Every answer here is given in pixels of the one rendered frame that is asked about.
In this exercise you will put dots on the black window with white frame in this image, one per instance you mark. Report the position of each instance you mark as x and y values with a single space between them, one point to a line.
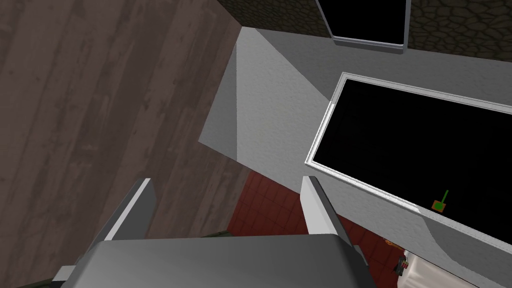
408 144

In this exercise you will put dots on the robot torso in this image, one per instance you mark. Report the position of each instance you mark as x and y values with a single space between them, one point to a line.
432 274

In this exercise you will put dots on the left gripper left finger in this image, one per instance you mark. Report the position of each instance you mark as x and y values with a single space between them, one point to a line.
134 216

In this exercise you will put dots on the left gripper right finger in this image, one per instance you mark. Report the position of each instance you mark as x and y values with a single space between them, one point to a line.
318 216

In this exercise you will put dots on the black window with grey frame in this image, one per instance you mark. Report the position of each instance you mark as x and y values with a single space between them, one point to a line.
368 20

